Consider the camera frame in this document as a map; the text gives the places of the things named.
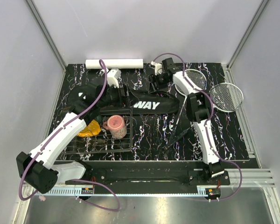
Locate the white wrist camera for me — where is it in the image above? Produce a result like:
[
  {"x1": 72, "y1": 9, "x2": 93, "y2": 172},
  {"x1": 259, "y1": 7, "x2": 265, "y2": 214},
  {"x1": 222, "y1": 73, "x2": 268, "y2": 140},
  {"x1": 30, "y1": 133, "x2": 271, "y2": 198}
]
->
[
  {"x1": 151, "y1": 61, "x2": 163, "y2": 76},
  {"x1": 107, "y1": 69, "x2": 121, "y2": 88}
]

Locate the black racket bag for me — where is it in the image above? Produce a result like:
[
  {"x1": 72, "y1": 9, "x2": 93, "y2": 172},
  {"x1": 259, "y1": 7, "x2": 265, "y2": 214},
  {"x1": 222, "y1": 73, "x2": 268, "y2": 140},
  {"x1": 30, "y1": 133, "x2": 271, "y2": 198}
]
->
[{"x1": 67, "y1": 84, "x2": 180, "y2": 115}]

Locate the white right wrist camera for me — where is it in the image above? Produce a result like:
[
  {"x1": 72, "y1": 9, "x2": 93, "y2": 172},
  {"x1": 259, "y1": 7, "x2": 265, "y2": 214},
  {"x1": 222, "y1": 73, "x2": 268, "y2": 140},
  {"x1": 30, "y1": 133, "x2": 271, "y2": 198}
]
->
[{"x1": 151, "y1": 61, "x2": 163, "y2": 76}]

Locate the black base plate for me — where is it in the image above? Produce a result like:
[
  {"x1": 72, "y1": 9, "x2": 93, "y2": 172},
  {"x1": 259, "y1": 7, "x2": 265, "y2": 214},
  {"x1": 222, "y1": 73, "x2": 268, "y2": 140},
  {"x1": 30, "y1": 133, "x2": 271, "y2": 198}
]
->
[{"x1": 65, "y1": 169, "x2": 231, "y2": 186}]

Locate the badminton racket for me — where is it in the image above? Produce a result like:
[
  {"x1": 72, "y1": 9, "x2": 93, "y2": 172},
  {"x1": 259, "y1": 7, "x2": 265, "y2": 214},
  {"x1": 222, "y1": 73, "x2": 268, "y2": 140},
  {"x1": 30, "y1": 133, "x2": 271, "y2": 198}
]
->
[
  {"x1": 173, "y1": 69, "x2": 210, "y2": 140},
  {"x1": 164, "y1": 83, "x2": 244, "y2": 150}
]

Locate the white shuttlecock tube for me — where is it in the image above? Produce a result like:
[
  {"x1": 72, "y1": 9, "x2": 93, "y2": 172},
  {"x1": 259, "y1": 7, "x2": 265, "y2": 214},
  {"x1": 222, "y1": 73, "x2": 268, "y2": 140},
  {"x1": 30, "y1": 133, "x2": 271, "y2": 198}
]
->
[{"x1": 85, "y1": 59, "x2": 144, "y2": 69}]

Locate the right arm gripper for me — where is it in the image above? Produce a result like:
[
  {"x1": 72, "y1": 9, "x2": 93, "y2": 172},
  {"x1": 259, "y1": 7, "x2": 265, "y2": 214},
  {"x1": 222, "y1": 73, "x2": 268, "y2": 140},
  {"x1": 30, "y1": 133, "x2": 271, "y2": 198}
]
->
[{"x1": 147, "y1": 72, "x2": 170, "y2": 94}]

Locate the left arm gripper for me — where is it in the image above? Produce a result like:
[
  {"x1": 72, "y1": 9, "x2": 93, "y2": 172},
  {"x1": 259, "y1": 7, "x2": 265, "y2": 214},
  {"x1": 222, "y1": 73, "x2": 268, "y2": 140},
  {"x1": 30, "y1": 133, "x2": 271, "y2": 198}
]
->
[{"x1": 98, "y1": 83, "x2": 139, "y2": 109}]

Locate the aluminium frame rail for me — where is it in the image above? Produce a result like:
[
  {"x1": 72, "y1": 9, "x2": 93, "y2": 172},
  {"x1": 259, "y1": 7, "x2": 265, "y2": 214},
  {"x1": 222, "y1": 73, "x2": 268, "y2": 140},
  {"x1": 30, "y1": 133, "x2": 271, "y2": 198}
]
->
[{"x1": 227, "y1": 168, "x2": 275, "y2": 188}]

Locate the yellow cloth item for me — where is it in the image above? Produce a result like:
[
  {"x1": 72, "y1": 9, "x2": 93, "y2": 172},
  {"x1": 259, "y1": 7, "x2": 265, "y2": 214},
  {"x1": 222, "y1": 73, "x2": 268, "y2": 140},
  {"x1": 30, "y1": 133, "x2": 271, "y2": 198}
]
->
[{"x1": 77, "y1": 120, "x2": 101, "y2": 138}]

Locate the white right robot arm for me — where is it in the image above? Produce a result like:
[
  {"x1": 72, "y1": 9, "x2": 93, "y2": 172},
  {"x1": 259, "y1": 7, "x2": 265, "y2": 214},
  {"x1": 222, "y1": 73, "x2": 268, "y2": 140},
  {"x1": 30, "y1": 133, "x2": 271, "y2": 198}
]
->
[{"x1": 149, "y1": 58, "x2": 224, "y2": 185}]

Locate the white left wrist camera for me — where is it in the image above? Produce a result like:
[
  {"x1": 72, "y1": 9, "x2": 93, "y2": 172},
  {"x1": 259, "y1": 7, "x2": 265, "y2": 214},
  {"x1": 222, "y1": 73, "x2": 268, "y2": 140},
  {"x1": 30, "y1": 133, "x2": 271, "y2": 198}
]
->
[{"x1": 107, "y1": 69, "x2": 121, "y2": 88}]

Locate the pink patterned mug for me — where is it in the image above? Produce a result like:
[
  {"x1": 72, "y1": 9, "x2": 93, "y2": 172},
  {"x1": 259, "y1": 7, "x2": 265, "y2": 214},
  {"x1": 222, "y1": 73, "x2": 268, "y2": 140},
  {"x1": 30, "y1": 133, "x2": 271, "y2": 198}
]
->
[{"x1": 103, "y1": 115, "x2": 127, "y2": 139}]

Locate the wire rack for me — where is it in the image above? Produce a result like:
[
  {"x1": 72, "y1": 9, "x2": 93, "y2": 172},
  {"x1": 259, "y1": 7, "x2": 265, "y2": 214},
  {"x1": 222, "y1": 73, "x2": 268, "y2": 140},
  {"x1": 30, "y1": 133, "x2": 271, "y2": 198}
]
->
[{"x1": 61, "y1": 107, "x2": 133, "y2": 155}]

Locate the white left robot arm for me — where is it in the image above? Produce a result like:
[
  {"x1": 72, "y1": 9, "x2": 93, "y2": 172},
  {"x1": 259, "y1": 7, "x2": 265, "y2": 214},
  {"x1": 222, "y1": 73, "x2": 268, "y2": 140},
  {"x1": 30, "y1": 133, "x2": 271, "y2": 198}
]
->
[{"x1": 16, "y1": 84, "x2": 134, "y2": 194}]

